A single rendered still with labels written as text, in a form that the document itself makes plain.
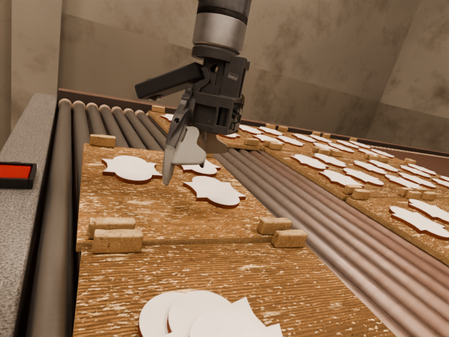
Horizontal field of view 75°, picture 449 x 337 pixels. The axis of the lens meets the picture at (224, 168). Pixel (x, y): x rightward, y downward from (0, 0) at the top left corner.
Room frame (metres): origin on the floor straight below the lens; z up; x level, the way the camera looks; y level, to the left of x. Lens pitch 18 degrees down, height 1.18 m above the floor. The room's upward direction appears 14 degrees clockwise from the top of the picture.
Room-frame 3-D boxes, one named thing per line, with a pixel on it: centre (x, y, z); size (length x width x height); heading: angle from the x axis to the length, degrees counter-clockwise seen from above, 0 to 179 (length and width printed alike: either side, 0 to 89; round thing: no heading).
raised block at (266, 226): (0.46, -0.11, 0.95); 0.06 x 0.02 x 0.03; 118
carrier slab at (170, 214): (0.57, 0.10, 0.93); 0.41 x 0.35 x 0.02; 28
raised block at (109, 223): (0.33, 0.13, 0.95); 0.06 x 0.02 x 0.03; 118
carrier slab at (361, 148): (1.76, -0.79, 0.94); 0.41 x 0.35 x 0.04; 32
